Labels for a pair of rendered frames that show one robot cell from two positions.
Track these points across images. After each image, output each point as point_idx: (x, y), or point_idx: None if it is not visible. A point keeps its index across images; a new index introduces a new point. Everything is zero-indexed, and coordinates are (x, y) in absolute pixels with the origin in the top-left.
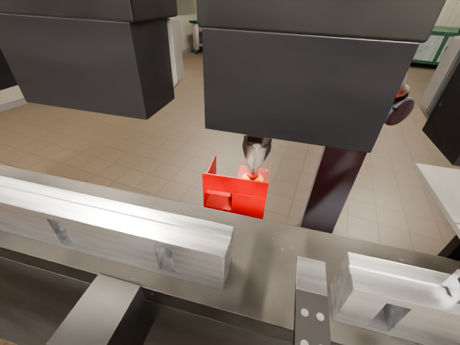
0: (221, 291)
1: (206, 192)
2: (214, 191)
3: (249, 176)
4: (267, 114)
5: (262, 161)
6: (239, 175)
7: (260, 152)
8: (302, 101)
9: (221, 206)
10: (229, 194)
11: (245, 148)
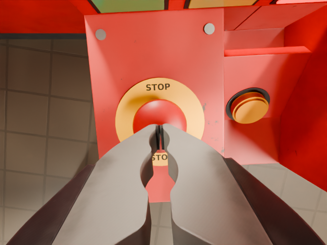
0: None
1: (307, 41)
2: (282, 51)
3: (172, 103)
4: None
5: (104, 158)
6: (217, 126)
7: (115, 209)
8: None
9: (235, 40)
10: (227, 53)
11: (267, 214)
